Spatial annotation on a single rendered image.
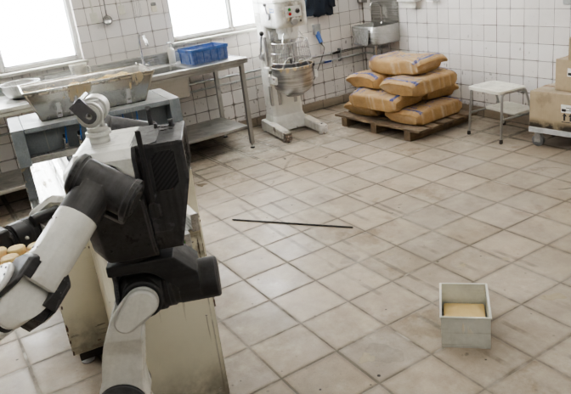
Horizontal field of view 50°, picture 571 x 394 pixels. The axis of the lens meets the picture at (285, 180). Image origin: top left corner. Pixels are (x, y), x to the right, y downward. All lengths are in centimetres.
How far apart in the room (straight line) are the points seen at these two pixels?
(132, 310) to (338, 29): 598
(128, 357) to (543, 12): 483
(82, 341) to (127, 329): 140
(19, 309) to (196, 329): 118
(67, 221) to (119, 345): 54
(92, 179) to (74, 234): 13
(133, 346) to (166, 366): 69
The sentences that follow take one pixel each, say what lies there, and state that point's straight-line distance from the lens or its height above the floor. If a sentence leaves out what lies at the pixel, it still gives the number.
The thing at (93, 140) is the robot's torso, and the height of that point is 135.
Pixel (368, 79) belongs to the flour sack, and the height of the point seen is 50.
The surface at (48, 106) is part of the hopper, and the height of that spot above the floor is 124.
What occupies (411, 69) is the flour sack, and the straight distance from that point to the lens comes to 591.
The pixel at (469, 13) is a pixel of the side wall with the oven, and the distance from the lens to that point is 639.
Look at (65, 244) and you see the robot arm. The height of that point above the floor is 122.
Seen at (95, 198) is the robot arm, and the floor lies 128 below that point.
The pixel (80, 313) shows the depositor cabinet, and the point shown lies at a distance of 306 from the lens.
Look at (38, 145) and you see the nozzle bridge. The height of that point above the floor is 108.
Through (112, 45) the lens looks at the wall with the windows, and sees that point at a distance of 617.
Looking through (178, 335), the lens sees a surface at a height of 44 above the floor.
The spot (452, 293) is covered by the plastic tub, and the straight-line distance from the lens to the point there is 312.
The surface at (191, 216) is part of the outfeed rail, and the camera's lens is 219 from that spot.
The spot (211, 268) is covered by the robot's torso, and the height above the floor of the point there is 95.
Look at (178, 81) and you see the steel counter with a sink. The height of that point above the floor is 77.
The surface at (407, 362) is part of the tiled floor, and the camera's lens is 285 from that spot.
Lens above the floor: 171
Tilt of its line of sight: 20 degrees down
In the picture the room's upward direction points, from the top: 7 degrees counter-clockwise
